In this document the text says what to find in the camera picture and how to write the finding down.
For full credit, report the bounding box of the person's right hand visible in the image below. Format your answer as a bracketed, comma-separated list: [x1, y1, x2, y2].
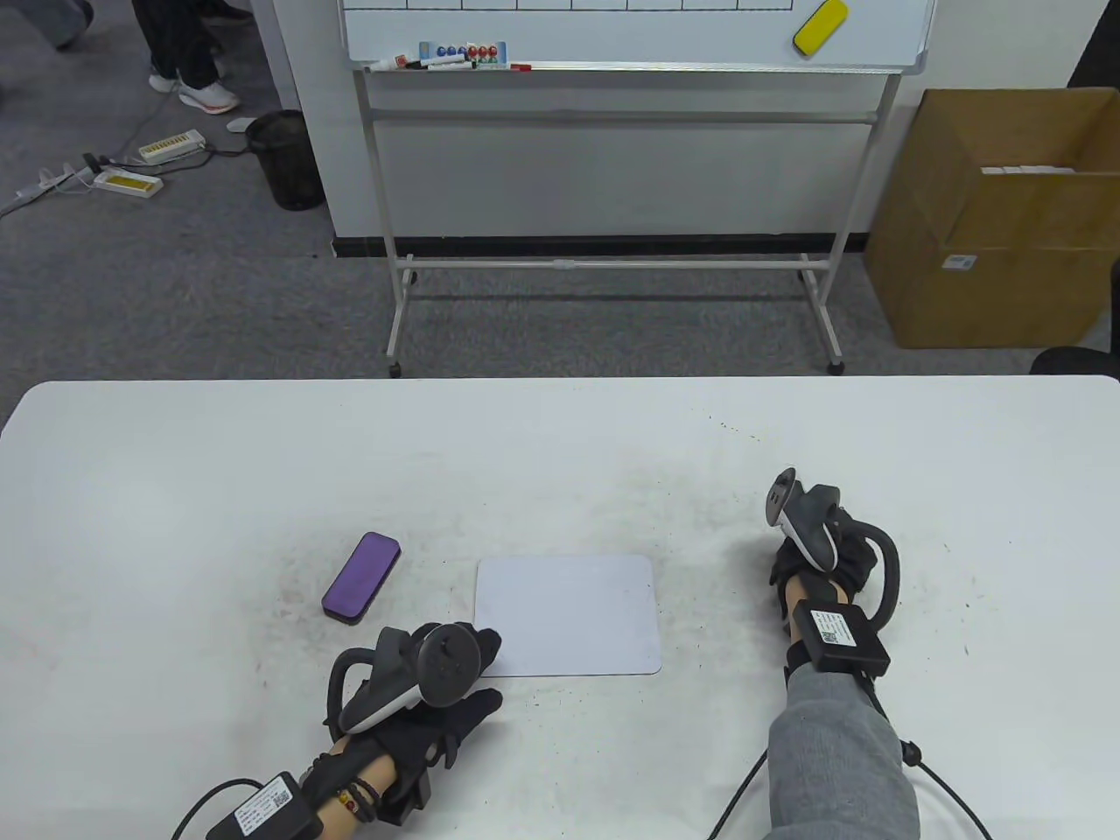
[768, 510, 886, 611]

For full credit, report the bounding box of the person's left hand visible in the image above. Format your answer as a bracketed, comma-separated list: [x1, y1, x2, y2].
[325, 625, 505, 793]

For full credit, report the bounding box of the small white whiteboard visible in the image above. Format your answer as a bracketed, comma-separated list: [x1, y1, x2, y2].
[473, 554, 663, 679]

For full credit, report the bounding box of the purple black eraser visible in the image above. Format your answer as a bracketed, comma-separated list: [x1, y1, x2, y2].
[321, 531, 402, 626]

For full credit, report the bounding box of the person's left forearm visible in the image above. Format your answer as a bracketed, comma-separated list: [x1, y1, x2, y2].
[313, 751, 405, 829]

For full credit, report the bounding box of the person's right forearm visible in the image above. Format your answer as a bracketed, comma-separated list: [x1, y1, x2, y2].
[766, 577, 922, 840]

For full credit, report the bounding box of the large standing whiteboard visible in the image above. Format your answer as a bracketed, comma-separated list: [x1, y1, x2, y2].
[337, 0, 937, 379]

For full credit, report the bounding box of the black labelled wrist box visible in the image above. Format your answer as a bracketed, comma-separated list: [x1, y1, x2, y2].
[206, 772, 321, 840]
[791, 606, 892, 676]

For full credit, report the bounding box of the brown cardboard box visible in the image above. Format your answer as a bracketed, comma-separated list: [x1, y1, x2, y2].
[864, 87, 1120, 350]

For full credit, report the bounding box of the yellow board eraser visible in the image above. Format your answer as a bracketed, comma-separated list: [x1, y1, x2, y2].
[793, 0, 851, 60]

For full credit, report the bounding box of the black door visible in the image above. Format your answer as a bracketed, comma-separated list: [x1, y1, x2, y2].
[1067, 0, 1120, 89]

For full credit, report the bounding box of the black mesh trash bin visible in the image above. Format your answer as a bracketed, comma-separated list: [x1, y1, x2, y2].
[245, 109, 326, 212]

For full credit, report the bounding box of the white yellow power strip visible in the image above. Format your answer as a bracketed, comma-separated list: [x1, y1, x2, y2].
[91, 169, 165, 199]
[137, 129, 207, 166]

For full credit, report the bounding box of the pack of coloured magnets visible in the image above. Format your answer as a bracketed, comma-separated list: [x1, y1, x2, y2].
[418, 40, 509, 67]

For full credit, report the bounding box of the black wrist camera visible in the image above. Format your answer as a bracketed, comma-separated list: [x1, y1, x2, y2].
[376, 766, 435, 826]

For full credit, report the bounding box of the beaded bracelet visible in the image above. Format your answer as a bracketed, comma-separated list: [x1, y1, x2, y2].
[336, 780, 382, 824]

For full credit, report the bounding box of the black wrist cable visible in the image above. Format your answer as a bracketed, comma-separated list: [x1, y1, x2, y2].
[707, 739, 995, 840]
[171, 777, 265, 840]

